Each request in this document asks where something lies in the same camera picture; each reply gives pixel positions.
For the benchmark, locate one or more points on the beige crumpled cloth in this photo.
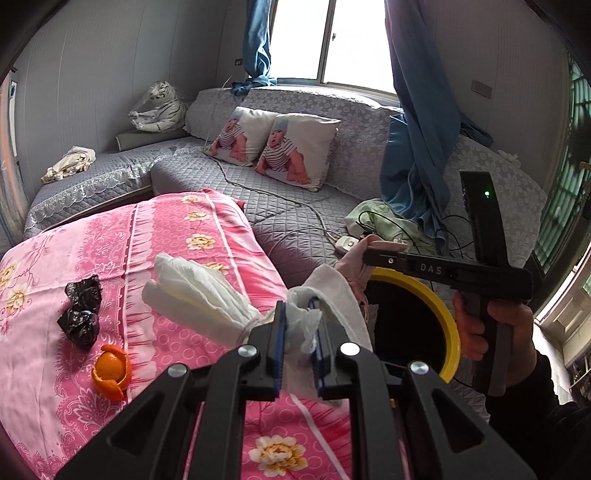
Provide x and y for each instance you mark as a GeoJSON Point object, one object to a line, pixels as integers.
{"type": "Point", "coordinates": [69, 164]}

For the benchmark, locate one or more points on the wall switch plate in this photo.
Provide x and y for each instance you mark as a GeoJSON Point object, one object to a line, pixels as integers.
{"type": "Point", "coordinates": [481, 87]}

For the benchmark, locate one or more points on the window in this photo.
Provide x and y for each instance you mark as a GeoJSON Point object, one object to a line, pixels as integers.
{"type": "Point", "coordinates": [355, 41]}

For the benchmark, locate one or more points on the yellow trash bin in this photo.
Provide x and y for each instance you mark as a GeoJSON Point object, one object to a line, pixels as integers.
{"type": "Point", "coordinates": [441, 314]}

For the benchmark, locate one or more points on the grey quilted sofa cover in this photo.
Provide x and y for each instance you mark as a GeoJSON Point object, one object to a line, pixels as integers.
{"type": "Point", "coordinates": [286, 217]}

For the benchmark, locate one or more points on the blue curtain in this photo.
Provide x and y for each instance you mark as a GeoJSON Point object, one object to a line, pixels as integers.
{"type": "Point", "coordinates": [420, 115]}
{"type": "Point", "coordinates": [256, 41]}

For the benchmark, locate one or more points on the pink cloth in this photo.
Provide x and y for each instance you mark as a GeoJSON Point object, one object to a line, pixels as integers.
{"type": "Point", "coordinates": [353, 263]}

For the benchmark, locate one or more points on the green window grille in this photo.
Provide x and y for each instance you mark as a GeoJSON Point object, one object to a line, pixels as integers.
{"type": "Point", "coordinates": [561, 184]}

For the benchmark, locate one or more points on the orange peel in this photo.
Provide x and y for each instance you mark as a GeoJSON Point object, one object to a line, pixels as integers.
{"type": "Point", "coordinates": [111, 369]}

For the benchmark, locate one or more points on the baby print pillow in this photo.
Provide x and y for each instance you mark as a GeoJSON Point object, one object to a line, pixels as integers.
{"type": "Point", "coordinates": [295, 152]}
{"type": "Point", "coordinates": [235, 136]}

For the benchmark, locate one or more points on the white tiger plush toy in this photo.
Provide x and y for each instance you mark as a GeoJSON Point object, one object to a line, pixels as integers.
{"type": "Point", "coordinates": [159, 110]}

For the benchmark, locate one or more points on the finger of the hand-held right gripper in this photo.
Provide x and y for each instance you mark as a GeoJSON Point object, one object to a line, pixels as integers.
{"type": "Point", "coordinates": [385, 248]}

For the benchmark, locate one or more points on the person's right forearm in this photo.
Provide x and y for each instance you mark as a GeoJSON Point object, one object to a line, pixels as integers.
{"type": "Point", "coordinates": [545, 415]}

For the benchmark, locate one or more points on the white power adapter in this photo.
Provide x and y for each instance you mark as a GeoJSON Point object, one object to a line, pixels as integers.
{"type": "Point", "coordinates": [347, 243]}

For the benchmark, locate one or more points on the pink floral blanket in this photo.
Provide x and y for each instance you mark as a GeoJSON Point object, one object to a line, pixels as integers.
{"type": "Point", "coordinates": [152, 350]}

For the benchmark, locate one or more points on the small black plastic bag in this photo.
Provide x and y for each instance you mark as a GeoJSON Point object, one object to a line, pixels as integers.
{"type": "Point", "coordinates": [81, 318]}

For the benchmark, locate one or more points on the light green cloth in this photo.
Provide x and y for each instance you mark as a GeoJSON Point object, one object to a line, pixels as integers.
{"type": "Point", "coordinates": [383, 221]}

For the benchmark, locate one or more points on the person's right hand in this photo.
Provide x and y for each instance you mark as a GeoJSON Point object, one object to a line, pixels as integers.
{"type": "Point", "coordinates": [519, 332]}

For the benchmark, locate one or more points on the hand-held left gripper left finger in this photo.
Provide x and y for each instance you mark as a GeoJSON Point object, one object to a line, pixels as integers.
{"type": "Point", "coordinates": [277, 355]}

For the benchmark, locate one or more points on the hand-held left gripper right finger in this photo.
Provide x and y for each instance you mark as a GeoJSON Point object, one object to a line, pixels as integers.
{"type": "Point", "coordinates": [319, 369]}

